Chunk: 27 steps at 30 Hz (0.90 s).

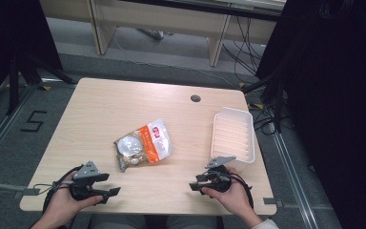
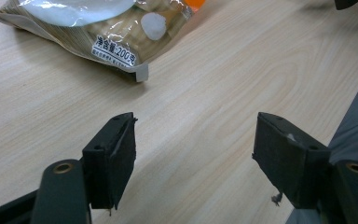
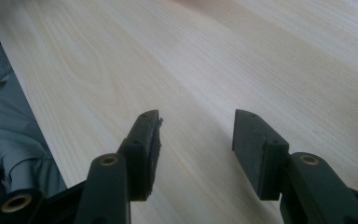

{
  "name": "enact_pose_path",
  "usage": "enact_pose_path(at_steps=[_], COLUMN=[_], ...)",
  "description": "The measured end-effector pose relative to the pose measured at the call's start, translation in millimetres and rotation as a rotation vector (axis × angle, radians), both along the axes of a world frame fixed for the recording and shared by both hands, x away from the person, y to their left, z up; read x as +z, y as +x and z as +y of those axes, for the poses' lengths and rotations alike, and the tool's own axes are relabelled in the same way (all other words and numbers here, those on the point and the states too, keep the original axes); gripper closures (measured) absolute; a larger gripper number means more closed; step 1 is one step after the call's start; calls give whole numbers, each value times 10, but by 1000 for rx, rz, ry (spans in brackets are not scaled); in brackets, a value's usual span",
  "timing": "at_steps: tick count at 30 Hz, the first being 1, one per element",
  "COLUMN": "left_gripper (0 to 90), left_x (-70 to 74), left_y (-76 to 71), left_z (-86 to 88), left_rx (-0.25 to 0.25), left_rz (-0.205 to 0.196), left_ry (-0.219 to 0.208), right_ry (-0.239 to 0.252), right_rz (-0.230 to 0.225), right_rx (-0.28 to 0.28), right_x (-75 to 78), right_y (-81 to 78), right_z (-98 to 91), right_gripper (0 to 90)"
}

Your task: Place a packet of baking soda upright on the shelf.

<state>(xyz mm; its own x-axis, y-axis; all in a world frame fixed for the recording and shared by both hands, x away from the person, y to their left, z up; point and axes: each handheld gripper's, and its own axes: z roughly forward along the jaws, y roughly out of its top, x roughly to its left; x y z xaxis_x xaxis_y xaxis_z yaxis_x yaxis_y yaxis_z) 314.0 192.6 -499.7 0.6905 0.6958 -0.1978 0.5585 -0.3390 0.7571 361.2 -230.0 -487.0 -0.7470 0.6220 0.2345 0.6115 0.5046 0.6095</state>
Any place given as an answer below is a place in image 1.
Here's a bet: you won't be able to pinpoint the person's right hand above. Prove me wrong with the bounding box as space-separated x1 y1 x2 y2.
201 166 257 222

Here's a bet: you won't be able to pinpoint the black hanging cables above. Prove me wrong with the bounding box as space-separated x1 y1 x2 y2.
221 15 265 84

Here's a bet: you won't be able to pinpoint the clear orange snack bag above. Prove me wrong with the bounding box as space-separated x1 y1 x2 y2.
113 118 174 173

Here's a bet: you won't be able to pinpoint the black floor cables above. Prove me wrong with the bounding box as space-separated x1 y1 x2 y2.
249 100 297 137

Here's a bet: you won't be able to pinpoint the black curtain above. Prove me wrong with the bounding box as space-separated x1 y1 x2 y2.
0 0 64 111
254 0 366 229

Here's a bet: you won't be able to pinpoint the white plastic container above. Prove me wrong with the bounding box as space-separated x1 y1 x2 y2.
210 106 256 173

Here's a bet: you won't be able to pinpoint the person's leg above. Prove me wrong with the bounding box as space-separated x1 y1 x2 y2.
87 214 148 229
166 215 226 229

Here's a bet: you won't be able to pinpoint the black tape floor marking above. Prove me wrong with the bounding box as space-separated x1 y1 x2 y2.
20 110 48 134

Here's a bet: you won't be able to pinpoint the metal floor rail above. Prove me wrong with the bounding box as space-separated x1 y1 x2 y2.
269 123 321 229
0 85 43 175

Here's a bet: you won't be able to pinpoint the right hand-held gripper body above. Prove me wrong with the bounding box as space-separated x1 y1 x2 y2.
199 155 237 194

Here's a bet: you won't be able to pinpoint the person's left leg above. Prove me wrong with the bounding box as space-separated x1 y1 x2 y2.
87 214 148 229

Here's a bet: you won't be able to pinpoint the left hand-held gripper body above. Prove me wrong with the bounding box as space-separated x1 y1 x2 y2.
69 160 105 202

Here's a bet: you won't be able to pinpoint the person's right leg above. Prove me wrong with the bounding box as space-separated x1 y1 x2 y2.
166 215 226 229

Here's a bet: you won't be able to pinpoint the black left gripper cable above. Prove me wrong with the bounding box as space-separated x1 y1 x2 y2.
32 164 84 214

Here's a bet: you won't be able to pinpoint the person's left hand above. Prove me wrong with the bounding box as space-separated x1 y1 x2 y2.
42 171 105 225

